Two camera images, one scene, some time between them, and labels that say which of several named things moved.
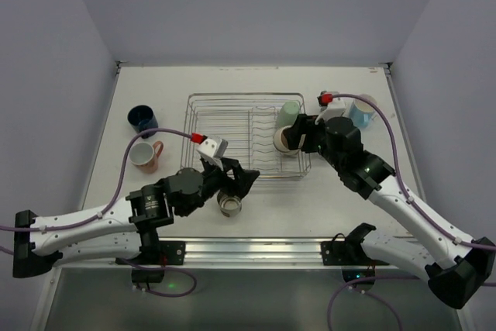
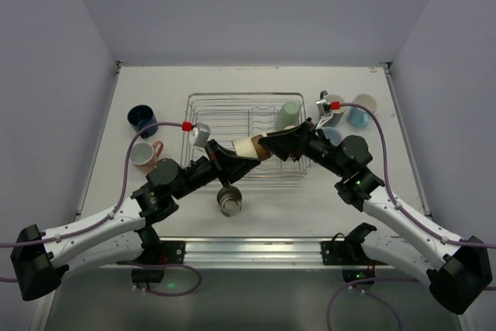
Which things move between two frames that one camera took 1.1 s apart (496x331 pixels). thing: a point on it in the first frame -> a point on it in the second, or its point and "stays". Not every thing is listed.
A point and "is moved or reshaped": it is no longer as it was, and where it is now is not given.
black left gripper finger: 239,187 -> 239,170
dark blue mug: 142,117 stays
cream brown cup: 280,141 is moved or reshaped
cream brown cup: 229,205 stays
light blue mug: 361,112 stays
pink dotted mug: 146,155 stays
